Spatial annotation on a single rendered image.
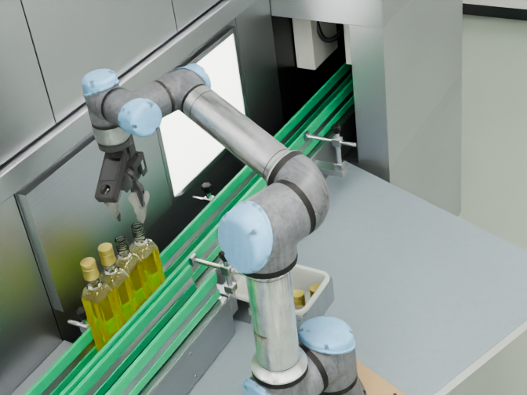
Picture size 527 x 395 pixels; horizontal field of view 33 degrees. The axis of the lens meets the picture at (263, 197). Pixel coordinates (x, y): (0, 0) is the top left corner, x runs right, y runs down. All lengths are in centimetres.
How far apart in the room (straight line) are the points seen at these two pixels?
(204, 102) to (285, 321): 46
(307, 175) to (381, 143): 127
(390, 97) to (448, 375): 98
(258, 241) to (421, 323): 90
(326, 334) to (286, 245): 37
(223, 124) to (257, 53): 106
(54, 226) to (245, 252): 66
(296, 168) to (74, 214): 69
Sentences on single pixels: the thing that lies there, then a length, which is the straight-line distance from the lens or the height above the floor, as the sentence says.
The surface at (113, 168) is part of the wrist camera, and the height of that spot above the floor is 137.
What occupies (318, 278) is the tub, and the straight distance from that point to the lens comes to 240.
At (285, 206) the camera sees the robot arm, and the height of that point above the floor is 145.
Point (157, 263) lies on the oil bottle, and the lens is 221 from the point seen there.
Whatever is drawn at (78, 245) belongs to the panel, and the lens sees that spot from 220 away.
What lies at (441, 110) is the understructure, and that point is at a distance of 335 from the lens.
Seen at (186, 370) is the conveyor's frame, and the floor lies 82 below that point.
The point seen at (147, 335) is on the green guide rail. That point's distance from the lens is 220.
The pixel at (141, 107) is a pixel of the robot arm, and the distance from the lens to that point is 177.
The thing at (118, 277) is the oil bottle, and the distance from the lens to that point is 210.
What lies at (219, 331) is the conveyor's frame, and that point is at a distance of 229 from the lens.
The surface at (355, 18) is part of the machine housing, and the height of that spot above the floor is 126.
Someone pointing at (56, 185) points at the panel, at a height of 129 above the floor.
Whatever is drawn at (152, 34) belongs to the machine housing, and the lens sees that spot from 235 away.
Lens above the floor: 236
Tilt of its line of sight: 34 degrees down
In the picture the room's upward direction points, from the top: 8 degrees counter-clockwise
